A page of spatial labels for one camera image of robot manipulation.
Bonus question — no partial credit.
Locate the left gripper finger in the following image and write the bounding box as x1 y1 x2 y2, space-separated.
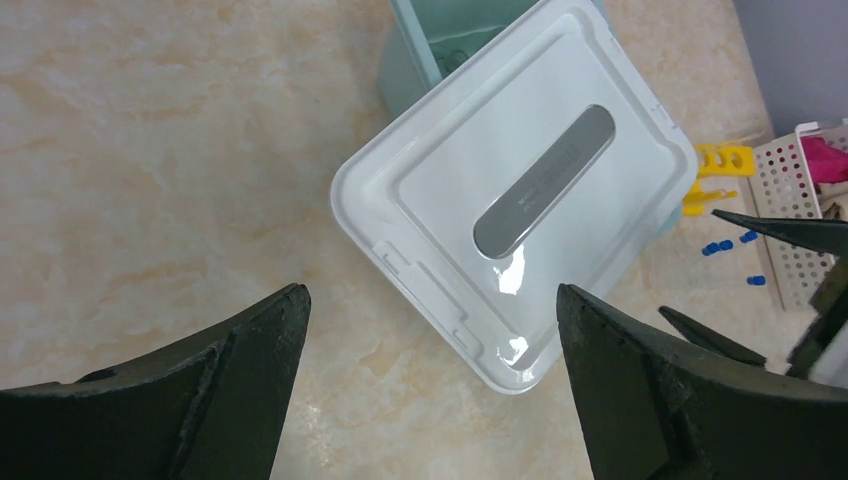
1 284 311 479

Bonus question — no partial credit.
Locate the white perforated basket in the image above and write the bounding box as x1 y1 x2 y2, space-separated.
749 119 847 311

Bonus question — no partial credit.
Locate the white plastic lid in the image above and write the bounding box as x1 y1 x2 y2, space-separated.
330 1 698 395

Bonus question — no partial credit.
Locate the brown paper bag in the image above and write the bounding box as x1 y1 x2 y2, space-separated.
817 182 848 222

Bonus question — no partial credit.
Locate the teal plastic bin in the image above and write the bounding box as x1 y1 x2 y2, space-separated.
377 1 536 119

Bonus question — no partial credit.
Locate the yellow test tube rack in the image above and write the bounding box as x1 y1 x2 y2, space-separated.
682 143 756 217

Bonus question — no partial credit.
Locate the pink cloth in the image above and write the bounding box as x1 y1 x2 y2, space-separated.
801 136 847 185

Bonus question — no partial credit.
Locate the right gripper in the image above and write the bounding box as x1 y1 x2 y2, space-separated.
556 209 847 479

